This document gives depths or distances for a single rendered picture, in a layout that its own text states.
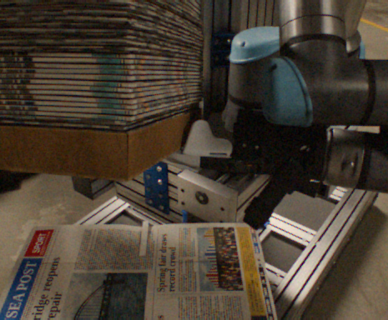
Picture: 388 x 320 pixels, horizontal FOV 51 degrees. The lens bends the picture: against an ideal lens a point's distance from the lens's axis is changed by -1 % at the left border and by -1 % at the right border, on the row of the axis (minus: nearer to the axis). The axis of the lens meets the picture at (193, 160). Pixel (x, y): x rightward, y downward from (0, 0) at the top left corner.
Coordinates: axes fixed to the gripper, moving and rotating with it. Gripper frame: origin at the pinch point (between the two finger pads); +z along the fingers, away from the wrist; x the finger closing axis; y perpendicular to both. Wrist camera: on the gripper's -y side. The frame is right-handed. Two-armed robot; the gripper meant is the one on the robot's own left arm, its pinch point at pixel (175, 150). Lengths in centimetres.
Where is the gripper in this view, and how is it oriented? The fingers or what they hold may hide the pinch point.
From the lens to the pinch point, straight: 58.4
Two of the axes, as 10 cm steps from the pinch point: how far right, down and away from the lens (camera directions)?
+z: -9.7, -1.4, 2.1
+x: -2.4, 2.0, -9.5
